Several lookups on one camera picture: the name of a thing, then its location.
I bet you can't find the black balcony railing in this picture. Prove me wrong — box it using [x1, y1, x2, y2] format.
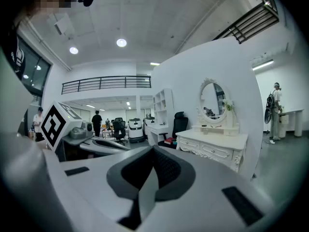
[61, 75, 152, 95]

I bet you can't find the white bookshelf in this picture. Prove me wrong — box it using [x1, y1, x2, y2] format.
[153, 88, 175, 126]

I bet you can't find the white dressing table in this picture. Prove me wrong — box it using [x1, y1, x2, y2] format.
[175, 109, 249, 174]

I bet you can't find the white desk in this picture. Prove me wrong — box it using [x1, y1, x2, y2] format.
[144, 122, 175, 146]

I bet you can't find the white flower bouquet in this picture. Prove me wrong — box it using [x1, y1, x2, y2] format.
[222, 99, 235, 112]

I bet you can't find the ceiling air conditioner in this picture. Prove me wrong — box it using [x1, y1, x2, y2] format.
[53, 13, 71, 36]

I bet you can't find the white framed oval mirror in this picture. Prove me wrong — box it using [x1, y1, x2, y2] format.
[198, 77, 233, 125]

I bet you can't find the person's black buttoned shirt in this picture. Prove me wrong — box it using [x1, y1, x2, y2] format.
[0, 25, 27, 81]

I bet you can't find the black mesh office chair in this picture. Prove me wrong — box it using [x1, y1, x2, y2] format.
[112, 117, 128, 146]

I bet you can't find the black stair railing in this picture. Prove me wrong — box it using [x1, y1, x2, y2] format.
[212, 0, 281, 44]

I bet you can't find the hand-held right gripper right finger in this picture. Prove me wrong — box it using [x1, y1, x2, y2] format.
[141, 145, 288, 232]

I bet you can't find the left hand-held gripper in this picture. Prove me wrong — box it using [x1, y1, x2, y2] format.
[40, 101, 131, 163]

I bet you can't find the black standing fan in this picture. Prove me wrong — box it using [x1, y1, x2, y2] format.
[264, 106, 273, 145]

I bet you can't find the dark window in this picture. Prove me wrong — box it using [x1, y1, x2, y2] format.
[16, 36, 53, 91]

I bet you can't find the strip ceiling light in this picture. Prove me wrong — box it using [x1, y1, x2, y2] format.
[252, 58, 275, 72]

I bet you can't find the white service robot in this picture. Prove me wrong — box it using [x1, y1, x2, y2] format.
[127, 118, 146, 144]
[143, 116, 155, 140]

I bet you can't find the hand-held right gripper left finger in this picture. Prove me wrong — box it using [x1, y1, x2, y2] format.
[43, 145, 156, 232]

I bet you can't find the white round-legged table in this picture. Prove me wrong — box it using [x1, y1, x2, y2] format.
[278, 109, 305, 138]

